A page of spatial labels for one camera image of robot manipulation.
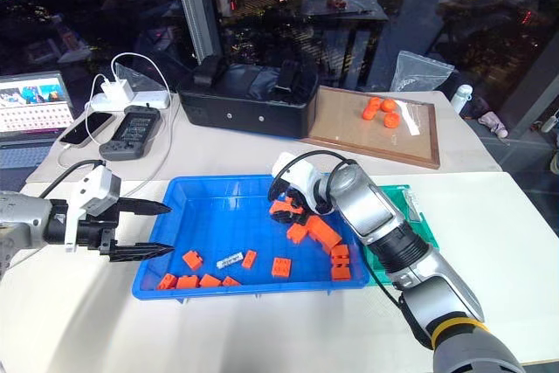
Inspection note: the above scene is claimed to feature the green plastic bin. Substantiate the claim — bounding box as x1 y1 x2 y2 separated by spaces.
361 183 443 289

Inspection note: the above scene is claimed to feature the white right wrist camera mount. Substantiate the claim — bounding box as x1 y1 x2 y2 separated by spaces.
270 151 329 218

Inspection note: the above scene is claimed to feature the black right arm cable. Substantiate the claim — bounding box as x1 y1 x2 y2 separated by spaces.
277 149 360 174

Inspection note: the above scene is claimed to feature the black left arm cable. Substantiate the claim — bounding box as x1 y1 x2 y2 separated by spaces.
38 159 107 199

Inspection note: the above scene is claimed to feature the wooden framed cork tray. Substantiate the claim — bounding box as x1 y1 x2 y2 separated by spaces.
300 85 442 170

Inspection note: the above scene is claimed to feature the white power strip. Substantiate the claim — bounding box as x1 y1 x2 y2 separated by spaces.
88 91 171 112

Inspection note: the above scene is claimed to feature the large orange block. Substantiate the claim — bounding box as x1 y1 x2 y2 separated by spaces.
305 214 343 256

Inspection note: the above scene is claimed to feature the blue plastic bin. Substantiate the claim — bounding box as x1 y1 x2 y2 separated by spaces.
131 174 373 303

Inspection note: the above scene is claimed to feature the black carrying case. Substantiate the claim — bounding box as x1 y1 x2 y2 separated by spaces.
179 54 321 140

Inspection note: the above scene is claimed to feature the smartphone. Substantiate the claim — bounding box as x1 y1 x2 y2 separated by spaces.
59 111 114 147

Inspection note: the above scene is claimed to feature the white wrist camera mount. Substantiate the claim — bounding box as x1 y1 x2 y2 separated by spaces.
64 164 122 253
270 151 329 218

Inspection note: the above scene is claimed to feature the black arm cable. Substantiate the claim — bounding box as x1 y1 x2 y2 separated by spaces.
38 159 107 199
277 149 360 174

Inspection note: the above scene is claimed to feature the white charger plug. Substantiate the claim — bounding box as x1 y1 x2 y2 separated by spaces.
101 79 133 101

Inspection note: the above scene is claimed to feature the pink cloth item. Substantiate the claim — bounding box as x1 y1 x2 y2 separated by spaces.
477 111 510 138

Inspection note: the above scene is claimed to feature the open laptop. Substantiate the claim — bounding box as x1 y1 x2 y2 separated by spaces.
0 70 76 148

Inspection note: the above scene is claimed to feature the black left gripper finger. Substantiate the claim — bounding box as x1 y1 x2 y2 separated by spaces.
116 197 173 218
107 240 177 265

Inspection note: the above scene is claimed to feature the small clear plastic bag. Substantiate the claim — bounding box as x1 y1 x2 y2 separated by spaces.
403 190 423 222

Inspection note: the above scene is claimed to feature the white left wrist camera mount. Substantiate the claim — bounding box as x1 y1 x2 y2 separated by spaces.
64 164 122 253

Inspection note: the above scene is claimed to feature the clear zip plastic bag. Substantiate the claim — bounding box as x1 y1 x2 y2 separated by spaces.
389 50 456 94

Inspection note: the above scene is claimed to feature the white charging cable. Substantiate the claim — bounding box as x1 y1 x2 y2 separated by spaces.
55 52 172 169

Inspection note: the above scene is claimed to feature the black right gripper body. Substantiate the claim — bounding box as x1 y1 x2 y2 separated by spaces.
279 184 316 217

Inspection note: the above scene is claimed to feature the grey handheld controller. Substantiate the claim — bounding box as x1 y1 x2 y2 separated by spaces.
99 105 162 162

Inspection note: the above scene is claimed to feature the white bottle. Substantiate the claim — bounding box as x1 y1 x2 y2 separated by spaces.
449 84 474 114

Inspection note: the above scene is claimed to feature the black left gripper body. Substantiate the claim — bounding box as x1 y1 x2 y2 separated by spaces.
77 197 123 257

